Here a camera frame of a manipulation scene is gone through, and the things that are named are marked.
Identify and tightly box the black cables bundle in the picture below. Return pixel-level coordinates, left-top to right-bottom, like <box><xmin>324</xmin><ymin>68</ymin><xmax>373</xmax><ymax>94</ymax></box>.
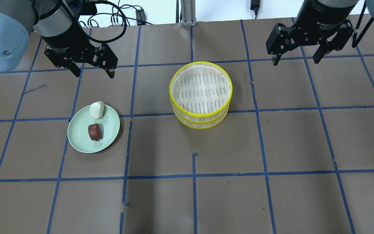
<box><xmin>77</xmin><ymin>0</ymin><xmax>155</xmax><ymax>44</ymax></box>

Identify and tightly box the aluminium frame post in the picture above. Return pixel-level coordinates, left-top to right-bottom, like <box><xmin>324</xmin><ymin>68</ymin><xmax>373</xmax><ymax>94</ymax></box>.
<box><xmin>181</xmin><ymin>0</ymin><xmax>197</xmax><ymax>27</ymax></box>

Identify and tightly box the white steamed bun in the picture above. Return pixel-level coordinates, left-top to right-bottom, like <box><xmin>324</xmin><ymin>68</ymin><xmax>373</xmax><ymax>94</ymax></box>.
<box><xmin>89</xmin><ymin>101</ymin><xmax>105</xmax><ymax>119</ymax></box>

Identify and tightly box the black power adapter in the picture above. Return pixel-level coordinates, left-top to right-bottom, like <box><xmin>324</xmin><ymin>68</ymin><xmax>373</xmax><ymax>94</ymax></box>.
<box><xmin>250</xmin><ymin>0</ymin><xmax>261</xmax><ymax>18</ymax></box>

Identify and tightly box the yellow steamer layer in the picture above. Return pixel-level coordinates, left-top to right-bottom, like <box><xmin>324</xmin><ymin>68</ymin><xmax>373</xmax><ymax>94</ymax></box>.
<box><xmin>169</xmin><ymin>62</ymin><xmax>233</xmax><ymax>118</ymax></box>
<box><xmin>172</xmin><ymin>104</ymin><xmax>230</xmax><ymax>129</ymax></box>

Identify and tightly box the light green plate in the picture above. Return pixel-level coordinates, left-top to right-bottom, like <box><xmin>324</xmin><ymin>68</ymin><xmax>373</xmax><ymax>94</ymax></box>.
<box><xmin>67</xmin><ymin>105</ymin><xmax>120</xmax><ymax>153</ymax></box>

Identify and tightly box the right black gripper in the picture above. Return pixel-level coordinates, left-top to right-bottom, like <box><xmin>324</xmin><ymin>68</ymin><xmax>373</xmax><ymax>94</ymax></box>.
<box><xmin>266</xmin><ymin>0</ymin><xmax>357</xmax><ymax>66</ymax></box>

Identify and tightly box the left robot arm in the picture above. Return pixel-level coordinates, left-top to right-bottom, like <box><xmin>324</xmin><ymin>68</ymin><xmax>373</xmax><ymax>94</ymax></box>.
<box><xmin>0</xmin><ymin>0</ymin><xmax>126</xmax><ymax>78</ymax></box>

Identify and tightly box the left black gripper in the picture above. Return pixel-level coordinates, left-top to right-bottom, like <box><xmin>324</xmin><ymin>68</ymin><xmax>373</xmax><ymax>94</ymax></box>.
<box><xmin>33</xmin><ymin>6</ymin><xmax>118</xmax><ymax>79</ymax></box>

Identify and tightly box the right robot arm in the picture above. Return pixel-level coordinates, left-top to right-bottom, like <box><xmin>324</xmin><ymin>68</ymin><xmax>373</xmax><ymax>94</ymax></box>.
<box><xmin>266</xmin><ymin>0</ymin><xmax>374</xmax><ymax>66</ymax></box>

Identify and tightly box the brown steamed bun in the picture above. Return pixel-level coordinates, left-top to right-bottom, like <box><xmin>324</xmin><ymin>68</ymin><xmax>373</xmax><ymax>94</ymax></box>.
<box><xmin>88</xmin><ymin>123</ymin><xmax>102</xmax><ymax>142</ymax></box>

